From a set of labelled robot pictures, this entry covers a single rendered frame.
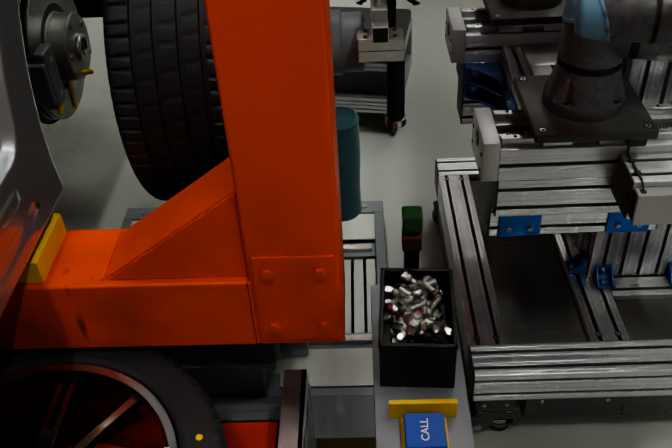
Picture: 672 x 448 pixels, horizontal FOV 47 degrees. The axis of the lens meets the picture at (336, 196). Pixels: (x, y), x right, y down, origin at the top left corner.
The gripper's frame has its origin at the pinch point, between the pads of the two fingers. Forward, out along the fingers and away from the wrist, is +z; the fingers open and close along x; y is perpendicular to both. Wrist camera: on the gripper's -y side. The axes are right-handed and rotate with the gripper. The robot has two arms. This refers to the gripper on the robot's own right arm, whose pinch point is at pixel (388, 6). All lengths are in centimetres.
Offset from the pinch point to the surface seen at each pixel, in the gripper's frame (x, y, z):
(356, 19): -8.1, 8.3, 24.4
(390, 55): -1.9, 9.3, 42.0
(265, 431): -26, -56, 80
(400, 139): 12, -83, -66
